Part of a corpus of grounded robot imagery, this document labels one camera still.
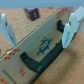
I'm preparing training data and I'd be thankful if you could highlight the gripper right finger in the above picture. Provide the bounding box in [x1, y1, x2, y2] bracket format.
[61, 11, 84, 49]

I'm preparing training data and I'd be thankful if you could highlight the purple block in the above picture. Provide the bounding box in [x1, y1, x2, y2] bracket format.
[23, 7, 41, 22]

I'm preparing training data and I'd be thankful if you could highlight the black drawer handle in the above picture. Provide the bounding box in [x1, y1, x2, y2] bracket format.
[19, 19, 68, 75]

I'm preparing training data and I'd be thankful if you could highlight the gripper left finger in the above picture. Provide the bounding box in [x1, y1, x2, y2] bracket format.
[0, 12, 18, 47]

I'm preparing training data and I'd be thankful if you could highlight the wooden drawer box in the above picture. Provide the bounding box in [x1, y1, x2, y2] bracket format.
[0, 7, 84, 84]

